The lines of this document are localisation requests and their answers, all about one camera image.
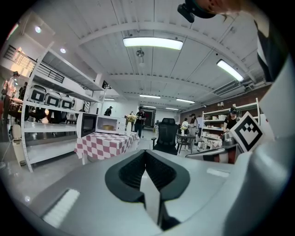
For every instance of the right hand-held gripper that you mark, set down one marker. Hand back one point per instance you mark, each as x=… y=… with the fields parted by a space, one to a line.
x=246 y=131

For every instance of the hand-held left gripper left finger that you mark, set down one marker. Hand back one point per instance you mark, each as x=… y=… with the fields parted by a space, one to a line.
x=113 y=182

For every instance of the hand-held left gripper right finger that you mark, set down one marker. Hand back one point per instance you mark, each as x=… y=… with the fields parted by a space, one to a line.
x=179 y=182

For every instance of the round tan container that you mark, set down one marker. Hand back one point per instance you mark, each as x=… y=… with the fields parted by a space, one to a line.
x=107 y=127

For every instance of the white microwave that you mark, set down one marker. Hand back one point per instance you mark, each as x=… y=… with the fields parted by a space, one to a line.
x=121 y=125

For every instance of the white storage shelf with boxes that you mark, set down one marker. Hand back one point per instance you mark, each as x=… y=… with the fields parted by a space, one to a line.
x=213 y=133

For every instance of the red white checked tablecloth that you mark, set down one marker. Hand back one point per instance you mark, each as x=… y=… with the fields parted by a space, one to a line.
x=103 y=145

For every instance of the round dark table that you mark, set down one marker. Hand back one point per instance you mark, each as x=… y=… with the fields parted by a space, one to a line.
x=185 y=137

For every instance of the ceiling air conditioner unit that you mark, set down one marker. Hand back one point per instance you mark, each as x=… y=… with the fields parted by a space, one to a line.
x=229 y=88

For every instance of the black office chair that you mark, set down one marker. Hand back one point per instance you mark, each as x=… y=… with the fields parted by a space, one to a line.
x=166 y=134

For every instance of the small flower vase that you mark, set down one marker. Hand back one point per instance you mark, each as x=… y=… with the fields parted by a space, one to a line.
x=183 y=131

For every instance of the white vase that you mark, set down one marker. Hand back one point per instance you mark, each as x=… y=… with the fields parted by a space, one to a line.
x=128 y=129

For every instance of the long ceiling light panel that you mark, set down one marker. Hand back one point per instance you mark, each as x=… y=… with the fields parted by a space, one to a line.
x=230 y=70
x=152 y=43

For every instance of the pale flower bouquet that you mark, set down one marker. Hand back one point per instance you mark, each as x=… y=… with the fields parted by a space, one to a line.
x=131 y=118

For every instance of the narrow ceiling light strip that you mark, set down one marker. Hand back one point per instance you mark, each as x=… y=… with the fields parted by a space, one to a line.
x=185 y=101
x=149 y=96

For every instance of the person's black white shirt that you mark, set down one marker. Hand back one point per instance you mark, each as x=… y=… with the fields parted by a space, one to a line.
x=270 y=57

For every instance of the large white metal shelf rack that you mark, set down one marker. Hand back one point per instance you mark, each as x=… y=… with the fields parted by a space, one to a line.
x=49 y=128

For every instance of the white case with black panel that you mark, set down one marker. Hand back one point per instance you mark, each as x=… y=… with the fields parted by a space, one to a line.
x=53 y=100
x=37 y=95
x=66 y=103

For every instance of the beige pedal bin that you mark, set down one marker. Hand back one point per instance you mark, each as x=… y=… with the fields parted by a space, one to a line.
x=18 y=143

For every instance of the round metal ceiling disc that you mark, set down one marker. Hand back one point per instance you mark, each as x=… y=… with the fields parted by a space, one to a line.
x=140 y=53

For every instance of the black balcony railing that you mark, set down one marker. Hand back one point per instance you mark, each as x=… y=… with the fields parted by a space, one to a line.
x=34 y=66

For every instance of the round ceiling spotlight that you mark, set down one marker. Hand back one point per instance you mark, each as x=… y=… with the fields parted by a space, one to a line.
x=63 y=50
x=37 y=29

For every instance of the black head camera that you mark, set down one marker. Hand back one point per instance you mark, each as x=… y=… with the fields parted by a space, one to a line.
x=186 y=12

